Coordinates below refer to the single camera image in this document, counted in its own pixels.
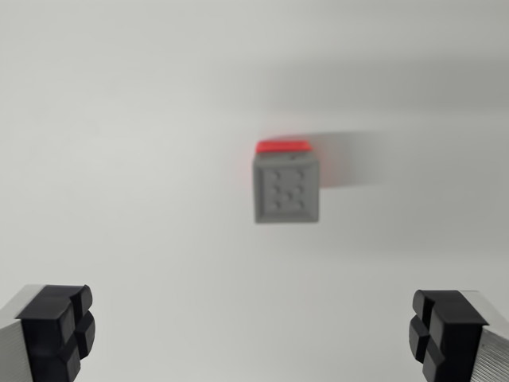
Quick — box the black-tipped silver gripper left finger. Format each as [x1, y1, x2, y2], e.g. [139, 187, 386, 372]
[0, 283, 97, 382]

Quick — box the black-tipped silver gripper right finger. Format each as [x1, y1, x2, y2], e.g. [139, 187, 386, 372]
[408, 289, 509, 382]

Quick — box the grey studded cube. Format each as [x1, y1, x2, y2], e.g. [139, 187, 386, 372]
[252, 153, 321, 224]

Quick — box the red studded cube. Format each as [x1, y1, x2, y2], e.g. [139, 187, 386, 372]
[254, 139, 313, 157]

